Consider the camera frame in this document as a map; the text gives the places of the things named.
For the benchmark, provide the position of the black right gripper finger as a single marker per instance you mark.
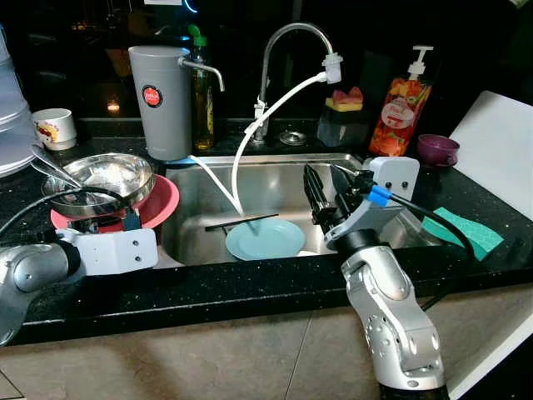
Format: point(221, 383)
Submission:
point(343, 185)
point(318, 193)

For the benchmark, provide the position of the stainless steel sink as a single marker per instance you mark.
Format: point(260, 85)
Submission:
point(275, 183)

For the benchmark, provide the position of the stainless steel bowl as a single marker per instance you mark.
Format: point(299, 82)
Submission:
point(108, 177)

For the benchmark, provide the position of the black sponge holder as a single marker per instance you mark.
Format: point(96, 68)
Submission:
point(343, 127)

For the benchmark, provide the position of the pink plate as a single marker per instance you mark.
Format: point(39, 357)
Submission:
point(162, 204)

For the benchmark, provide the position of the light blue plate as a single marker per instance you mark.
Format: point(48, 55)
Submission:
point(266, 242)

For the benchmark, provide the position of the metal spoon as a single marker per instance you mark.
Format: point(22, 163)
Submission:
point(50, 162)

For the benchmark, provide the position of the yellow and pink sponge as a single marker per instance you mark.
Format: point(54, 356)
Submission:
point(346, 100)

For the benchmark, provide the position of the black chopstick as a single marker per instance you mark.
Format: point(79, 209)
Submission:
point(237, 222)

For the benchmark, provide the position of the orange dish soap pump bottle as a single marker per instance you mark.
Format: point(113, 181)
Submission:
point(400, 112)

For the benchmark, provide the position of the purple small bowl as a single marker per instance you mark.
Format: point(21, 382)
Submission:
point(437, 150)

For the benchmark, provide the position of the white printed mug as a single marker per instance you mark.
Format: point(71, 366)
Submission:
point(57, 129)

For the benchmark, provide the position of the white faucet diverter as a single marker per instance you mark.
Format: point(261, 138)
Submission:
point(333, 68)

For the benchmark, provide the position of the grey water filter canister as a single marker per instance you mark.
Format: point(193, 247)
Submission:
point(162, 117)

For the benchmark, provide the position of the teal wavy sponge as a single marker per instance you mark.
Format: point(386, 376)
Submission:
point(466, 233)

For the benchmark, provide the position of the chrome gooseneck faucet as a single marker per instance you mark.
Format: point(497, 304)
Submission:
point(265, 75)

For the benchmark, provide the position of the white stacked containers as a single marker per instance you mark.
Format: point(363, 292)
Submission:
point(12, 117)

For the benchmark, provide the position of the white cutting board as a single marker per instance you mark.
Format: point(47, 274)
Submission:
point(495, 150)

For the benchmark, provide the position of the green capped oil bottle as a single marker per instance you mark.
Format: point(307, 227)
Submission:
point(202, 100)

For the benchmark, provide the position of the beige cabinet front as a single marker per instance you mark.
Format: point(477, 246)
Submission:
point(208, 350)

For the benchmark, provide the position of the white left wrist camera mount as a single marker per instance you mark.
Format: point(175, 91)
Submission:
point(112, 250)

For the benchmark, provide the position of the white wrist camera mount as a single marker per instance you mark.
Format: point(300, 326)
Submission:
point(112, 250)
point(391, 177)

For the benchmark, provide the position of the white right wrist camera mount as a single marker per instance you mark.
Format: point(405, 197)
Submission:
point(391, 177)

